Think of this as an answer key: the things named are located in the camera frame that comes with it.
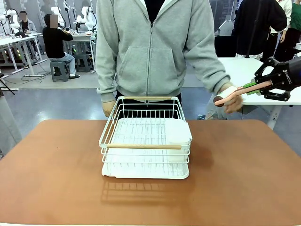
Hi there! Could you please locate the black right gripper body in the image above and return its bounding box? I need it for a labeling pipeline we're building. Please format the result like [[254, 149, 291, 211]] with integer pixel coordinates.
[[269, 57, 301, 92]]

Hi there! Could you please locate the pink spoon utensil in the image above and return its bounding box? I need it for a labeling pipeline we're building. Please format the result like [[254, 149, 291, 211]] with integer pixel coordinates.
[[213, 81, 275, 108]]

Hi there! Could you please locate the person's right forearm grey sleeve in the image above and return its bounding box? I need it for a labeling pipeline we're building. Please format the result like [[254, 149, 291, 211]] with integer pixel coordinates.
[[95, 35, 118, 103]]

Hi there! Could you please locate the person's left forearm grey sleeve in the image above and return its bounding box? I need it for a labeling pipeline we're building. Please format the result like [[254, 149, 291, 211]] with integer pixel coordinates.
[[188, 35, 231, 95]]

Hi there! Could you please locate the person's left hand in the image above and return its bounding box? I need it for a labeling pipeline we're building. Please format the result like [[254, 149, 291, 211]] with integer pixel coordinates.
[[221, 82, 244, 115]]

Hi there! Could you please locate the person's right hand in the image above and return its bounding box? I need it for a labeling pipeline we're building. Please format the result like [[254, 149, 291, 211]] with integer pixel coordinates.
[[102, 99, 118, 118]]

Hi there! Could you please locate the white side table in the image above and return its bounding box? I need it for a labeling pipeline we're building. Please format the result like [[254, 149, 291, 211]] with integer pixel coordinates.
[[217, 56, 301, 130]]

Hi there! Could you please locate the standing person in white top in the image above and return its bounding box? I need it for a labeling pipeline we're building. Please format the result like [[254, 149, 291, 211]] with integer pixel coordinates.
[[261, 0, 293, 63]]

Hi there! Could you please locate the standing person in black coat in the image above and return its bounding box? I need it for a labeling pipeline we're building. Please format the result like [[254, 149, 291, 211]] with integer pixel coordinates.
[[231, 0, 288, 58]]

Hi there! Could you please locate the white machine housing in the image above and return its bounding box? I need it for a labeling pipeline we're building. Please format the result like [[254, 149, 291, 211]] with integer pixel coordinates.
[[214, 19, 236, 37]]

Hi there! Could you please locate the white plastic cutlery holder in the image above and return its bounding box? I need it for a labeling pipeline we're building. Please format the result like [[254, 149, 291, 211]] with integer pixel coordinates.
[[165, 118, 193, 163]]

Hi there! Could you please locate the person in grey hoodie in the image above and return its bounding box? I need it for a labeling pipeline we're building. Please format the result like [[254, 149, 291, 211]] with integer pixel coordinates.
[[95, 0, 231, 118]]

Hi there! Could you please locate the white plastic drain tray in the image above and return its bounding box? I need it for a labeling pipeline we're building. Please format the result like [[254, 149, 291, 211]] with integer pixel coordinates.
[[101, 117, 193, 180]]

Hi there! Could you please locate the grey plastic stool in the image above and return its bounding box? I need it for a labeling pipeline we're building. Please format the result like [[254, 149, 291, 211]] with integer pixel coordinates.
[[49, 60, 71, 83], [74, 53, 93, 73]]

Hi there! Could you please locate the white desk with robots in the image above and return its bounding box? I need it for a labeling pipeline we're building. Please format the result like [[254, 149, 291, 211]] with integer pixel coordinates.
[[63, 32, 97, 71]]

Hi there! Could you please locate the seated person in black top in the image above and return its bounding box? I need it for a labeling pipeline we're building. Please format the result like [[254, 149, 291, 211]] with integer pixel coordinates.
[[42, 13, 81, 80]]

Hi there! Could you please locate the seated person in grey jacket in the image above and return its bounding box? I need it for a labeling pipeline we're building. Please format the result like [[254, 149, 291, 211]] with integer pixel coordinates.
[[18, 10, 38, 34]]

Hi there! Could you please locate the white height-adjustable desk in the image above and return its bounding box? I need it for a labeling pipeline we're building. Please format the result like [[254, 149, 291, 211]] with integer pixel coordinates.
[[0, 32, 47, 79]]

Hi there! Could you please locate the black tripod leg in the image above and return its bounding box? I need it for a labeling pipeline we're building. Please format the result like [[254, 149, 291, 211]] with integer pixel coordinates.
[[0, 73, 16, 96]]

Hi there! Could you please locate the white wire dish rack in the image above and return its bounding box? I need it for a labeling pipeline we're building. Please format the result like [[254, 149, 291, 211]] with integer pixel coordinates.
[[98, 96, 191, 165]]

